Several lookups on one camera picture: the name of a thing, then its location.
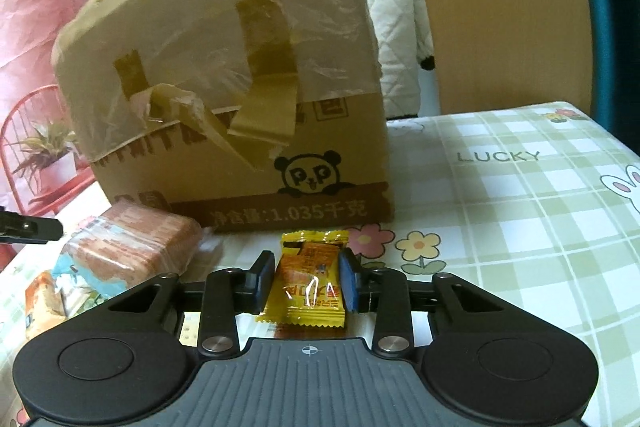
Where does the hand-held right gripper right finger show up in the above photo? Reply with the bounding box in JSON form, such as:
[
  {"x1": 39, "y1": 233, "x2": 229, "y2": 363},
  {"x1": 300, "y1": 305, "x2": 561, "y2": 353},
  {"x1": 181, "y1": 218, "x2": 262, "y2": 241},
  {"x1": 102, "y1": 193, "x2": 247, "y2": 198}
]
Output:
[{"x1": 337, "y1": 251, "x2": 538, "y2": 358}]

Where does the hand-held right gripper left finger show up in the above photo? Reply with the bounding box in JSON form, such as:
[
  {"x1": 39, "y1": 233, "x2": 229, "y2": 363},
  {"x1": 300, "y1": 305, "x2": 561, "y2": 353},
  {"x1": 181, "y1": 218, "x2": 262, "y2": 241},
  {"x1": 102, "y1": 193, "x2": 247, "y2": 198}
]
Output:
[{"x1": 75, "y1": 250, "x2": 277, "y2": 358}]

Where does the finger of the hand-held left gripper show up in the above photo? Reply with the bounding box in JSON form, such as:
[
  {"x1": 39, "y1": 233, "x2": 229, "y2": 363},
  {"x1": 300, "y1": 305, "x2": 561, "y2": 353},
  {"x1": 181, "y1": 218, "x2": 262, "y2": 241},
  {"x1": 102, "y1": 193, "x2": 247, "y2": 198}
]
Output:
[{"x1": 0, "y1": 206, "x2": 65, "y2": 244}]

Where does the yellow candy packet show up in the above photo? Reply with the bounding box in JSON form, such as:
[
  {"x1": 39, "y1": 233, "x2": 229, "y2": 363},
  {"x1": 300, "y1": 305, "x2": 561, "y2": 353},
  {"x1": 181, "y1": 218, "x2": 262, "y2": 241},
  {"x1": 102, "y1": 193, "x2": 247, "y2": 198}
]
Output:
[{"x1": 255, "y1": 229, "x2": 351, "y2": 330}]

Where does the orange cracker packet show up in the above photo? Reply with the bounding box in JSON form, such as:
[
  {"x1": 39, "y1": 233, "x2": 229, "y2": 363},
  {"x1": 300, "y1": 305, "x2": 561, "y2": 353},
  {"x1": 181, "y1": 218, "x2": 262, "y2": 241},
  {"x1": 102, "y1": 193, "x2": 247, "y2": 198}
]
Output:
[{"x1": 24, "y1": 271, "x2": 68, "y2": 340}]

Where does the brown biscuit packet clear wrap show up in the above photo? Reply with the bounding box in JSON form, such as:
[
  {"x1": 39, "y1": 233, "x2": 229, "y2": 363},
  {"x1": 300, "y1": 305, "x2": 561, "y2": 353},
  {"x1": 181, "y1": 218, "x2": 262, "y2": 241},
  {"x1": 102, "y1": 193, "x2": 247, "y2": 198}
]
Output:
[{"x1": 60, "y1": 201, "x2": 223, "y2": 308}]

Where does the cardboard box with plastic liner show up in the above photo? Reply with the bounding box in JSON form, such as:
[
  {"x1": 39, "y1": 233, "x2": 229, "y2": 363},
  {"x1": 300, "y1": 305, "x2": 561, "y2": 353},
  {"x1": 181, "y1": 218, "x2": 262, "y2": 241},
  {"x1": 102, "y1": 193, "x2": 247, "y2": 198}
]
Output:
[{"x1": 50, "y1": 0, "x2": 398, "y2": 234}]

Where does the green checked tablecloth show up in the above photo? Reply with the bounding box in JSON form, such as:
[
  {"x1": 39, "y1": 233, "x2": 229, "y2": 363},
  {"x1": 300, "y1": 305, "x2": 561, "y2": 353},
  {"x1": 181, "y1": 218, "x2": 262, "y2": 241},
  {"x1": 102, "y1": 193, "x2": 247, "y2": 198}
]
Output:
[{"x1": 0, "y1": 102, "x2": 640, "y2": 427}]

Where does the printed backdrop cloth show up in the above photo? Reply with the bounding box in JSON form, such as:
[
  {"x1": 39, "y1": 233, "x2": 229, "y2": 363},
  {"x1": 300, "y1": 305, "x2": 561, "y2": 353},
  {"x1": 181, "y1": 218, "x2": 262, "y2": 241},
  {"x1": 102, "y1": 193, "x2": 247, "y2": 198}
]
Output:
[{"x1": 0, "y1": 0, "x2": 186, "y2": 258}]

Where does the white quilted blanket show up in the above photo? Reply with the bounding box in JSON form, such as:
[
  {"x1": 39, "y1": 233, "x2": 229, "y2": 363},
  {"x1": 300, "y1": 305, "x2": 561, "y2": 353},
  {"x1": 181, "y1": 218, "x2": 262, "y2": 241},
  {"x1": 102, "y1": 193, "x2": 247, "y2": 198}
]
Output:
[{"x1": 357, "y1": 0, "x2": 436, "y2": 120}]

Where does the wooden board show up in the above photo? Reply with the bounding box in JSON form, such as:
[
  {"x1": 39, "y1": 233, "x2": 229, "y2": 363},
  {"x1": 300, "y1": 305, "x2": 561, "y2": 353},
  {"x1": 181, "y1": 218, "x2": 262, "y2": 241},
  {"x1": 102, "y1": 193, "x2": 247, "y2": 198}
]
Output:
[{"x1": 402, "y1": 0, "x2": 601, "y2": 118}]

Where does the teal curtain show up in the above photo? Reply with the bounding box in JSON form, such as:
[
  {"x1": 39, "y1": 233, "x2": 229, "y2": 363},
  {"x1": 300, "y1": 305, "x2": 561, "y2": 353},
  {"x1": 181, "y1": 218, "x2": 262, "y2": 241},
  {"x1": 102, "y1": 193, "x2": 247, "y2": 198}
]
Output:
[{"x1": 570, "y1": 0, "x2": 640, "y2": 158}]

